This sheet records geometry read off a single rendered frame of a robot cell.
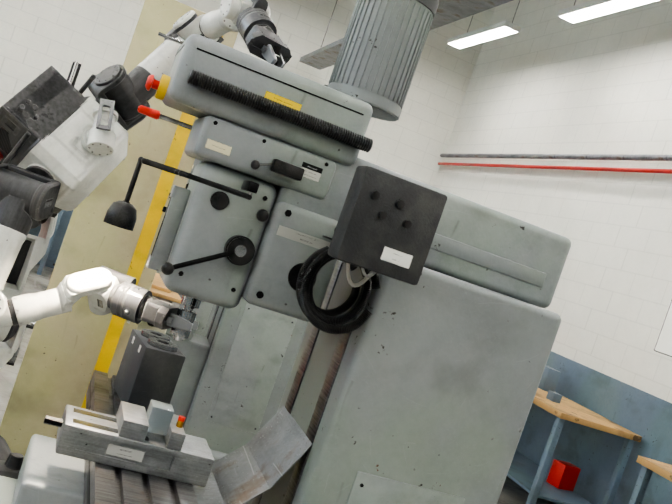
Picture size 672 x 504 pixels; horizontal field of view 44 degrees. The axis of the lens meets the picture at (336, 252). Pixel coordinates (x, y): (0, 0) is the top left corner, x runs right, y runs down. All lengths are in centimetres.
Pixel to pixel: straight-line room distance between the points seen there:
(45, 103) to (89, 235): 157
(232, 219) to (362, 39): 55
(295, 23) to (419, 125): 222
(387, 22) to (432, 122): 991
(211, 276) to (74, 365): 197
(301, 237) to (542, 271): 67
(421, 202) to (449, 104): 1030
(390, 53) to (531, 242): 61
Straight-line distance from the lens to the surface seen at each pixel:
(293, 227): 199
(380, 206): 178
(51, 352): 387
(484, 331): 208
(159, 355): 242
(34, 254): 257
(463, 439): 213
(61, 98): 230
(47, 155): 221
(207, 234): 197
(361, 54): 209
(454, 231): 214
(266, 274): 199
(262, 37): 210
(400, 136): 1180
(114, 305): 211
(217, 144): 195
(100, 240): 379
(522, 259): 223
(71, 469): 215
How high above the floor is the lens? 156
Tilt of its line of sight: 1 degrees down
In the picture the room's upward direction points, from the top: 19 degrees clockwise
